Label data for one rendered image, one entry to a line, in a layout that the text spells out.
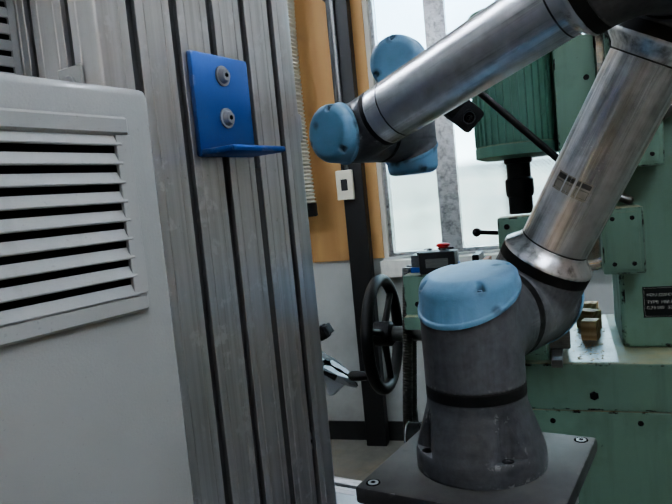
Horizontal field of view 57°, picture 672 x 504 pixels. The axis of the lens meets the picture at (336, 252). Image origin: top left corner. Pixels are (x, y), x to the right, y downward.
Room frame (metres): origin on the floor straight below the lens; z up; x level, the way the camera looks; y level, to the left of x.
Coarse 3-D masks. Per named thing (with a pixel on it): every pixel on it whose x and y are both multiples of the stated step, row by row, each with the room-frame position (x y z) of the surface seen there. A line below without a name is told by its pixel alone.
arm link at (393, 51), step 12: (396, 36) 0.87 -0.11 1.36; (408, 36) 0.88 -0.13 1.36; (384, 48) 0.87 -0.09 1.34; (396, 48) 0.87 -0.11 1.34; (408, 48) 0.86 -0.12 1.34; (420, 48) 0.87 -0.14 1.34; (372, 60) 0.88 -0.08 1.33; (384, 60) 0.87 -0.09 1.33; (396, 60) 0.87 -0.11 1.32; (408, 60) 0.86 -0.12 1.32; (372, 72) 0.88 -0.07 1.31; (384, 72) 0.87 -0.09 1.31
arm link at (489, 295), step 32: (448, 288) 0.67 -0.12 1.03; (480, 288) 0.67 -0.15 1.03; (512, 288) 0.67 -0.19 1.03; (448, 320) 0.67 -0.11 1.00; (480, 320) 0.66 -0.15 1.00; (512, 320) 0.67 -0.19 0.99; (544, 320) 0.73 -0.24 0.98; (448, 352) 0.67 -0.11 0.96; (480, 352) 0.66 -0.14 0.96; (512, 352) 0.67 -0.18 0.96; (448, 384) 0.67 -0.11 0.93; (480, 384) 0.66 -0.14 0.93; (512, 384) 0.67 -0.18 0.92
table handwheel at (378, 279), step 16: (368, 288) 1.42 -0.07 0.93; (384, 288) 1.54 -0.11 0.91; (368, 304) 1.38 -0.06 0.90; (368, 320) 1.36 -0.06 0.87; (384, 320) 1.50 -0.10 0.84; (400, 320) 1.60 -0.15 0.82; (368, 336) 1.35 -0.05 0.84; (384, 336) 1.45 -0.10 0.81; (400, 336) 1.45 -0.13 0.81; (416, 336) 1.44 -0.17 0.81; (368, 352) 1.35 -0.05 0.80; (384, 352) 1.49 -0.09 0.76; (400, 352) 1.57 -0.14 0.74; (368, 368) 1.36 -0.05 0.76; (400, 368) 1.55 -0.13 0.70; (384, 384) 1.41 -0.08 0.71
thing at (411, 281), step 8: (408, 280) 1.38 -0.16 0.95; (416, 280) 1.37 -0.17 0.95; (408, 288) 1.38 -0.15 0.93; (416, 288) 1.37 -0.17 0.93; (408, 296) 1.38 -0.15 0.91; (416, 296) 1.37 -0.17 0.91; (408, 304) 1.38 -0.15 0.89; (416, 304) 1.37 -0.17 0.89; (408, 312) 1.38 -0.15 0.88; (416, 312) 1.37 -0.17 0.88
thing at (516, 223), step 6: (504, 216) 1.40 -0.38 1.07; (510, 216) 1.37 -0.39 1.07; (516, 216) 1.35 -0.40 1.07; (522, 216) 1.33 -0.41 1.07; (528, 216) 1.33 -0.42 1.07; (498, 222) 1.35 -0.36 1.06; (504, 222) 1.34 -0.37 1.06; (510, 222) 1.34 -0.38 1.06; (516, 222) 1.34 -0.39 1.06; (522, 222) 1.33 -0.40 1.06; (498, 228) 1.35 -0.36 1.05; (504, 228) 1.34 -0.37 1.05; (510, 228) 1.34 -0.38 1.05; (516, 228) 1.34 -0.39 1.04; (522, 228) 1.33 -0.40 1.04; (498, 234) 1.35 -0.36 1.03; (504, 234) 1.34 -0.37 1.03
